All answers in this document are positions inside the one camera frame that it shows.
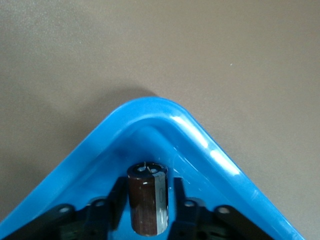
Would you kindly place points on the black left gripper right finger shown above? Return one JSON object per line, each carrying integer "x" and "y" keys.
{"x": 181, "y": 210}

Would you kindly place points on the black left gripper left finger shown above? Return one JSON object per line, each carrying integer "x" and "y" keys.
{"x": 115, "y": 200}

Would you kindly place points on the dark brown electrolytic capacitor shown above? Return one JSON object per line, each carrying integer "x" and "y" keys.
{"x": 145, "y": 200}

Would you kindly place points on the blue plastic tray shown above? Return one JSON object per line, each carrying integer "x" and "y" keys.
{"x": 75, "y": 180}

